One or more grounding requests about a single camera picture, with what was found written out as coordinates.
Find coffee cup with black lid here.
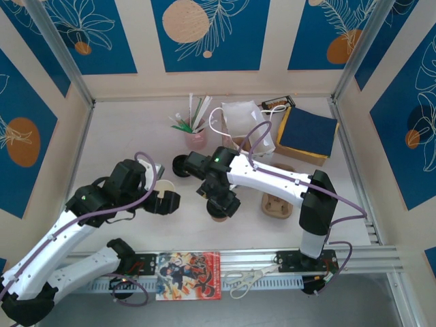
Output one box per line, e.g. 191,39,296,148
206,200,228,219

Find white printed paper bag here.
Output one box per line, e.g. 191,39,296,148
208,99,289,158

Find pink straw cup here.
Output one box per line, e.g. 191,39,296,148
185,127,208,151

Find green straw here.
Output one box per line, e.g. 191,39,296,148
193,97,206,131

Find black sachet holder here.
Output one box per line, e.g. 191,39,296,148
260,95,296,110

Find colourful comic book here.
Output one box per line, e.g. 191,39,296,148
155,251,223,301

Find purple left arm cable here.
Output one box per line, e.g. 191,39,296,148
0,151,161,307

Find aluminium side rail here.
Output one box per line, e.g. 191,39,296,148
327,98,386,247
63,102,97,208

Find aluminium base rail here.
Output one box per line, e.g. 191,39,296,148
32,247,408,277

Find white handled scissors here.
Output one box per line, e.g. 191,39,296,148
223,264,281,300

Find aluminium frame post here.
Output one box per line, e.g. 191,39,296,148
23,0,97,109
330,0,401,103

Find grey slotted cable duct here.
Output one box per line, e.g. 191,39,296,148
90,275,305,293

